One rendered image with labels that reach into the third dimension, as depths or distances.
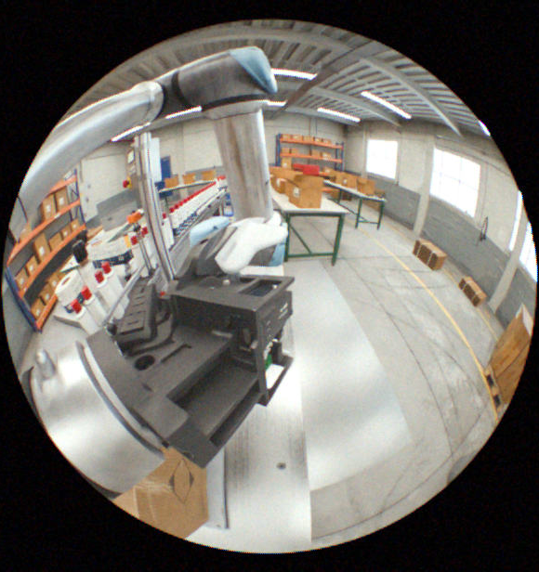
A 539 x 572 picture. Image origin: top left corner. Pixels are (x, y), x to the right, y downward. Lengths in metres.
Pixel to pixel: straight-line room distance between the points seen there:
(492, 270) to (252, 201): 4.94
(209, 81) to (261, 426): 0.67
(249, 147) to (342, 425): 0.62
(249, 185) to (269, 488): 0.64
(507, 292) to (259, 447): 4.95
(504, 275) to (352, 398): 4.64
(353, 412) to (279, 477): 0.25
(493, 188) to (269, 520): 5.37
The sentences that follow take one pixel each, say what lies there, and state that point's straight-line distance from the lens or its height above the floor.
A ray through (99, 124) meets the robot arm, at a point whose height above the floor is 1.40.
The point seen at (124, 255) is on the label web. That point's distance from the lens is 1.07.
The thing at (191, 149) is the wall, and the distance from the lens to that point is 8.44.
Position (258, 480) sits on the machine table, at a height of 0.83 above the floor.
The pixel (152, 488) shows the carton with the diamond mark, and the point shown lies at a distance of 0.28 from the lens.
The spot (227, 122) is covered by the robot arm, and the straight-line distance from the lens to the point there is 0.32.
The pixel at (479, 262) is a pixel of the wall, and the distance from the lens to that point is 5.08.
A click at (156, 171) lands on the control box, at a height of 1.33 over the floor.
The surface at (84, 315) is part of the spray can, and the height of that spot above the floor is 1.04.
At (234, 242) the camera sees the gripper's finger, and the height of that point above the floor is 1.24.
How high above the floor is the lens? 1.31
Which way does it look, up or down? 39 degrees down
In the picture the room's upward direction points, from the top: straight up
